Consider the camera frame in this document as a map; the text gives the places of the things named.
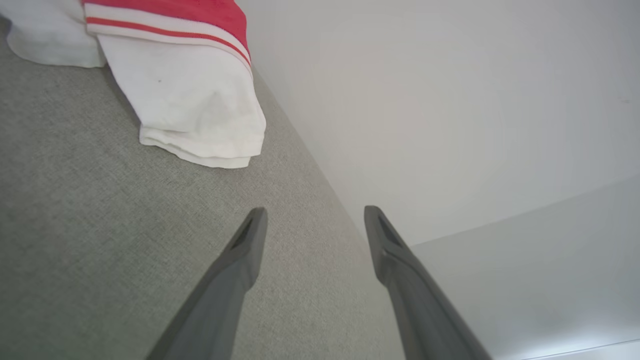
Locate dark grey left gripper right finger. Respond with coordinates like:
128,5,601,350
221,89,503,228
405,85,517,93
363,205,494,360

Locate red and white basketball jersey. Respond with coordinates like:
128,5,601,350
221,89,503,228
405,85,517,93
0,0,267,170

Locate grey fabric sofa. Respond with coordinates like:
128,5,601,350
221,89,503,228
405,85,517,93
0,15,407,360

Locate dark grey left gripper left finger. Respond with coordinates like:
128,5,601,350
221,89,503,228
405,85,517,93
145,207,269,360

